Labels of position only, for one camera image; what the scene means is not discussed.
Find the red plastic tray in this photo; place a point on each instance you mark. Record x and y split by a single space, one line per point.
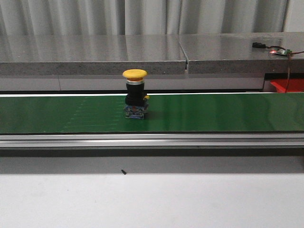
281 86

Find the green conveyor belt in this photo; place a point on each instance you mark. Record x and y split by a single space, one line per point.
271 112

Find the grey granite counter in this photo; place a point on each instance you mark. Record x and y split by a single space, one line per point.
157 54

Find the small green circuit board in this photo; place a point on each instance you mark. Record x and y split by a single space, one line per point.
280 51

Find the grey curtain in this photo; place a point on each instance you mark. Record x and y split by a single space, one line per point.
149 17

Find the black plug connector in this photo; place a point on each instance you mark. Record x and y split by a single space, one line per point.
258 45

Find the aluminium conveyor frame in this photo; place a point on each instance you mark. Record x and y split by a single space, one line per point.
149 139

